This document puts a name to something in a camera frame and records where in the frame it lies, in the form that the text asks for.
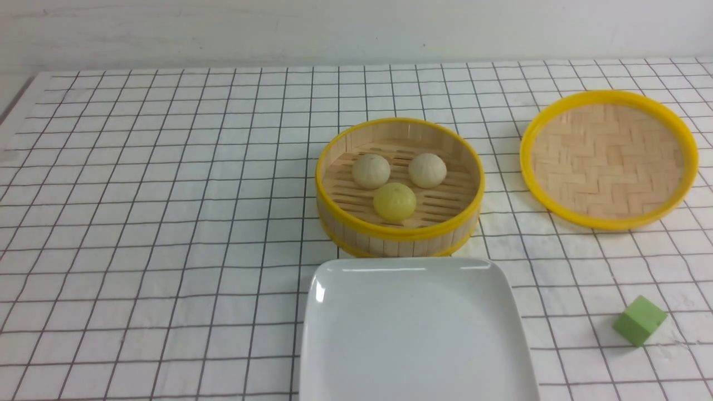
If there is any white steamed bun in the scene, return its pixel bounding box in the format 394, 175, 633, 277
408, 153, 447, 189
351, 153, 390, 189

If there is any yellow steamed bun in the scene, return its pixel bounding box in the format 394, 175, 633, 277
373, 182, 417, 223

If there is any yellow-rimmed woven bamboo lid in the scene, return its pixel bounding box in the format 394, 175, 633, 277
519, 90, 699, 231

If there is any white square ceramic plate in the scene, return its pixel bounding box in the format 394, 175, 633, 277
300, 257, 540, 400

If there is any white grid-pattern tablecloth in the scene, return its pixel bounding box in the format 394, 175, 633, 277
1, 57, 711, 400

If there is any green cube block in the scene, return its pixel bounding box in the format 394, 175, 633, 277
613, 295, 668, 348

